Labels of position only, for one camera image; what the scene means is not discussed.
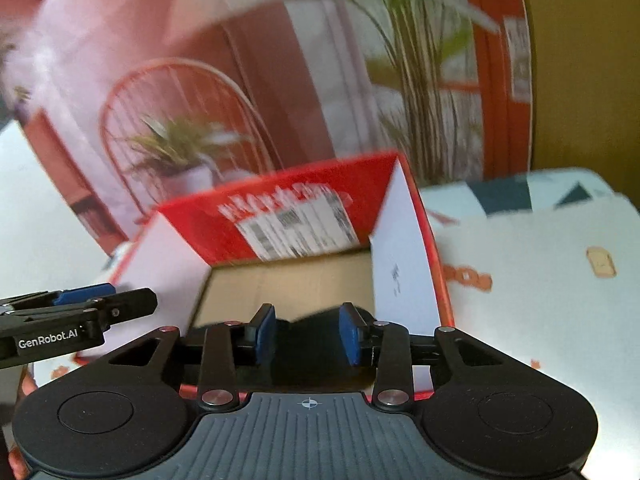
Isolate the cartoon printed tablecloth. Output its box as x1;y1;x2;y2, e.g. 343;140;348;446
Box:
20;166;640;480

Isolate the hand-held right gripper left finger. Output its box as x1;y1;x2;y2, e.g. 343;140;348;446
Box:
107;303;277;414

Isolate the red strawberry print box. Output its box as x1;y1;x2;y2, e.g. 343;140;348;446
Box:
75;151;457;406

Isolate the wall poster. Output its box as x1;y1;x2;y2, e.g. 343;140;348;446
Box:
0;0;534;257

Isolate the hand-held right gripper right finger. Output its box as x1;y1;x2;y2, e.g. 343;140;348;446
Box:
338;302;506;414

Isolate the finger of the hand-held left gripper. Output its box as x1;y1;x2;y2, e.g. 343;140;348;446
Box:
0;283;117;312
0;288;159;334

